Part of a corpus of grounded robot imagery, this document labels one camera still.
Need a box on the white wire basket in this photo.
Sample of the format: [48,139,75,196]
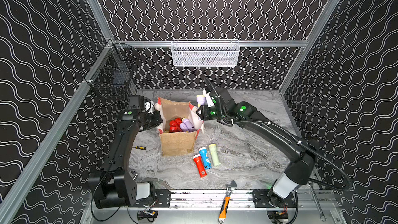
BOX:
[171,39,240,67]

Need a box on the orange adjustable wrench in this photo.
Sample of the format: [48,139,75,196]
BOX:
[218,180,237,224]

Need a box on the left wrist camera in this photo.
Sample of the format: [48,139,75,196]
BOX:
[126,95,154,115]

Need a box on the metal base rail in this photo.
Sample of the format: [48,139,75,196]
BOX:
[88,188,336,211]

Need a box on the aluminium corner post right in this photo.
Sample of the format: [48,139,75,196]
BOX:
[279,0,340,95]

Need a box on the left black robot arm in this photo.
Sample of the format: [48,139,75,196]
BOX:
[88,111,163,209]

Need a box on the blue flashlight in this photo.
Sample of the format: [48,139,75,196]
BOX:
[199,147,211,170]

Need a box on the black wire basket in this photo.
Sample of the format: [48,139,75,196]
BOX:
[88,44,138,101]

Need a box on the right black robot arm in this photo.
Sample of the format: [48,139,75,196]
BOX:
[196,100,353,207]

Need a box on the red flashlight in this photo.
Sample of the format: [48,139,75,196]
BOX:
[192,154,207,178]
[175,118,182,126]
[169,127,181,133]
[169,120,179,127]

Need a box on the green flashlight lower left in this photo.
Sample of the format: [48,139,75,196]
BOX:
[208,144,221,167]

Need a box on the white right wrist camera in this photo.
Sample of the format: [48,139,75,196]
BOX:
[202,89,215,107]

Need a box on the purple flashlight yellow rim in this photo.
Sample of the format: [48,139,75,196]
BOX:
[182,118,196,132]

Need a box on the yellow black screwdriver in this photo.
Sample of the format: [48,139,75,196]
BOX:
[133,146,147,150]

